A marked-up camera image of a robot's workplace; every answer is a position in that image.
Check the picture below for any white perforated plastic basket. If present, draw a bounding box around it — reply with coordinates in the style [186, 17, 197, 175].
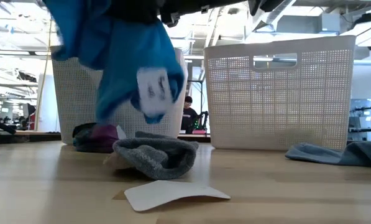
[50, 45, 189, 146]
[203, 35, 357, 152]

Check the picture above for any cluttered workstation desk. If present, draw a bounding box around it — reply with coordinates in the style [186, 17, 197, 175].
[348, 98, 371, 142]

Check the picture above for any white cabinet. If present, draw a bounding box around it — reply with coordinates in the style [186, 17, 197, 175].
[37, 73, 62, 133]

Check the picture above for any person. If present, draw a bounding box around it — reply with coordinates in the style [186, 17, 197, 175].
[180, 95, 200, 134]

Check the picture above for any black cable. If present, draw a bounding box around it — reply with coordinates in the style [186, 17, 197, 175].
[0, 116, 17, 136]

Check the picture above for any grey ceiling air unit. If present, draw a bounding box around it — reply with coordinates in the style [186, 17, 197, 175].
[277, 12, 341, 35]

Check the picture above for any white paper card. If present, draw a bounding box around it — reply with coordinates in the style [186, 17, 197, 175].
[124, 179, 232, 213]

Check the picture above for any yellow hanging cord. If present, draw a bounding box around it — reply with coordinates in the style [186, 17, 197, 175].
[34, 18, 54, 132]

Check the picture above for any grey sock with beige toe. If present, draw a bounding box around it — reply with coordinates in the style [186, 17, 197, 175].
[103, 130, 200, 180]

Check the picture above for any bright blue cloth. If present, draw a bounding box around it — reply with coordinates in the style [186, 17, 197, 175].
[43, 0, 186, 125]

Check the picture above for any black light stand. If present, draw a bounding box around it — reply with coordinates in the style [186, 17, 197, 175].
[188, 79, 204, 125]

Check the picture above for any silver ventilation duct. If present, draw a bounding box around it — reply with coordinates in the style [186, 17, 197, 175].
[253, 0, 298, 34]

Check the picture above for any heathered blue-grey cloth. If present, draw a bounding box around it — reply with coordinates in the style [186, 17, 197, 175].
[284, 141, 371, 169]

